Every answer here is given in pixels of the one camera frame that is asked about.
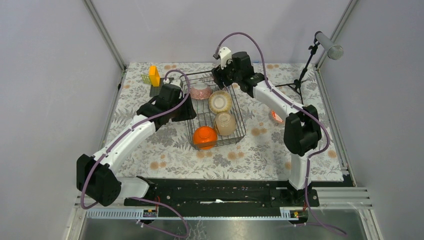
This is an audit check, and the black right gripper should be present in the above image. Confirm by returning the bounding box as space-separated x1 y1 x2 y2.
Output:
211 56 242 90

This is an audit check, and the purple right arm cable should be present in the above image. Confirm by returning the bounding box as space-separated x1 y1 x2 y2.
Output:
214 32 348 238

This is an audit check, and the floral patterned table mat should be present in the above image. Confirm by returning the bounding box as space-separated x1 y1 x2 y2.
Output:
107 62 343 182

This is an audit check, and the aluminium frame rail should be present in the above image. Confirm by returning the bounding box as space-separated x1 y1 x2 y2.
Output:
82 0 127 72

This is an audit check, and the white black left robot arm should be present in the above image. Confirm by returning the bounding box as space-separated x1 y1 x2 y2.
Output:
76 83 197 207

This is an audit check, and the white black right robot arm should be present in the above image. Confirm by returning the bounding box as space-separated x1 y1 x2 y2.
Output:
211 47 322 206

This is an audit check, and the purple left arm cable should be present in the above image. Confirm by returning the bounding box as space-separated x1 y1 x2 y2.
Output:
80 69 192 239

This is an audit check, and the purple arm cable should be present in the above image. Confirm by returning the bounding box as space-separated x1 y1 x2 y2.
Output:
214 32 348 238
80 69 192 239

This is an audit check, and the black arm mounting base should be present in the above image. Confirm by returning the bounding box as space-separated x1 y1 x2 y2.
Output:
91 177 355 219

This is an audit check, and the orange glossy bowl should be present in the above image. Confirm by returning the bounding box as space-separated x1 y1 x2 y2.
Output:
193 126 218 150

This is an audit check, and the pink patterned bowl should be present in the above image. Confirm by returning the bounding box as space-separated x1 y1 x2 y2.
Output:
190 82 212 100

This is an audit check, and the green yellow grid plate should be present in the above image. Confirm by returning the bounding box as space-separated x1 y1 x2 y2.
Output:
140 74 151 85

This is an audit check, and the beige speckled bowl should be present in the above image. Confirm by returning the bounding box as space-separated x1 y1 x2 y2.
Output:
208 90 233 114

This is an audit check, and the beige bowl with leaf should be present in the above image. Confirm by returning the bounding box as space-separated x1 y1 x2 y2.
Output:
214 111 237 136

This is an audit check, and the white bowl red floral pattern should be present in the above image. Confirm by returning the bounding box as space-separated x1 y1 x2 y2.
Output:
270 110 285 124

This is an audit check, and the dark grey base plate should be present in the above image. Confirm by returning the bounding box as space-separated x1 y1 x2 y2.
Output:
149 85 163 98

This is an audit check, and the orange plastic block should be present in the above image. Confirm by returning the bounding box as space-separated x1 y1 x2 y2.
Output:
148 65 161 87

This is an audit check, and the silver microphone on black stand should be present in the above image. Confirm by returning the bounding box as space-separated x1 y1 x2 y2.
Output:
276 31 344 104

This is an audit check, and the black wire dish rack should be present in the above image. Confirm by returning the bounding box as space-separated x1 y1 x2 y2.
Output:
185 71 246 150

